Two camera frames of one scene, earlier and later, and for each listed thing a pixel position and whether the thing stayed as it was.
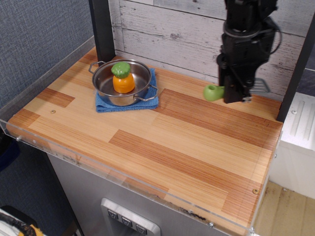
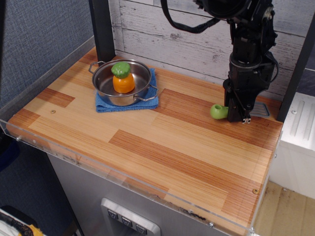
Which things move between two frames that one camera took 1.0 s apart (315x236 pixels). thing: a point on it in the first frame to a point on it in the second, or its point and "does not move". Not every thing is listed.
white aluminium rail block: (294, 165) does not move
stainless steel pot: (103, 79) does not move
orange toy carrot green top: (123, 80) does not move
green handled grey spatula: (214, 93) to (258, 109)
